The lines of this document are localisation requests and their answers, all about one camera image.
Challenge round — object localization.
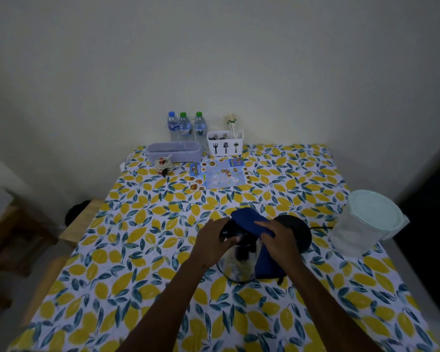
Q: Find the green cap water bottle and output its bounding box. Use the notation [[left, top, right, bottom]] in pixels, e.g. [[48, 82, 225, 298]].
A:
[[179, 112, 193, 142], [195, 111, 208, 150]]

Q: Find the person's left hand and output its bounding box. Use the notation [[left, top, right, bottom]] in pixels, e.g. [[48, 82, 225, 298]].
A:
[[191, 217, 241, 270]]

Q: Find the clear plastic container green lid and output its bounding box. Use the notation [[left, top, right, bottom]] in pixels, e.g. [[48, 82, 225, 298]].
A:
[[329, 189, 410, 258]]

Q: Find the blue cap water bottle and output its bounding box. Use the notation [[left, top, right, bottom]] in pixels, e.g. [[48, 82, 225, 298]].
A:
[[167, 111, 180, 142]]

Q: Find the blue cloth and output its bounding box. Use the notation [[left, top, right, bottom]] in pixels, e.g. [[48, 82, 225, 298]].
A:
[[230, 207, 287, 285]]

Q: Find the wooden stool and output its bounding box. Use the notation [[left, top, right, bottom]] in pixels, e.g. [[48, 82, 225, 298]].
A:
[[0, 205, 57, 278]]

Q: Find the person's right forearm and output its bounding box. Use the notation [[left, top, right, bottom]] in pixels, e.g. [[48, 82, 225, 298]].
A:
[[277, 258, 384, 352]]

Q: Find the blue sticker sheet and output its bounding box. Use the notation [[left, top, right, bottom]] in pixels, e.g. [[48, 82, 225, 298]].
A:
[[189, 157, 255, 192]]

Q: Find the person's left forearm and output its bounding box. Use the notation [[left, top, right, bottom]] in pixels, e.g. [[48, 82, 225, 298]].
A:
[[117, 257, 210, 352]]

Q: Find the small round patterned jar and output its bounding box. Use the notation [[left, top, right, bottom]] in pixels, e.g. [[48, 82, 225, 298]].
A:
[[155, 155, 175, 178]]

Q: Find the black round kettle base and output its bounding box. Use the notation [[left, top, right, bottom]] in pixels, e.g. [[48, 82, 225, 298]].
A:
[[274, 215, 312, 254]]

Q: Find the white cutlery caddy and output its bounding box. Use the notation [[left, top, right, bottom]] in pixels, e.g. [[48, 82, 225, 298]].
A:
[[206, 130, 245, 157]]

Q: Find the black round object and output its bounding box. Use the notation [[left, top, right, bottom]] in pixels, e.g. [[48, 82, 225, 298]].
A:
[[65, 200, 91, 228]]

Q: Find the wooden bench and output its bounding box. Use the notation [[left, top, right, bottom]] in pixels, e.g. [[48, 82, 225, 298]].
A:
[[20, 198, 105, 327]]

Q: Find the lemon print tablecloth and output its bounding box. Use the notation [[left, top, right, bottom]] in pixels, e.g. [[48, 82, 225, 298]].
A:
[[7, 143, 440, 352]]

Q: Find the bundle of wrapped chopsticks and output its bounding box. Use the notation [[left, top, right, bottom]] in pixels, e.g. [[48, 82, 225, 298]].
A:
[[224, 113, 240, 140]]

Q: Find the person's right hand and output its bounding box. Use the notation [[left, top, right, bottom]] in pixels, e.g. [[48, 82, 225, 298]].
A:
[[254, 219, 306, 271]]

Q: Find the purple rectangular container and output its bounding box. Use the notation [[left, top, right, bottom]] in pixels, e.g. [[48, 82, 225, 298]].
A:
[[145, 141, 204, 164]]

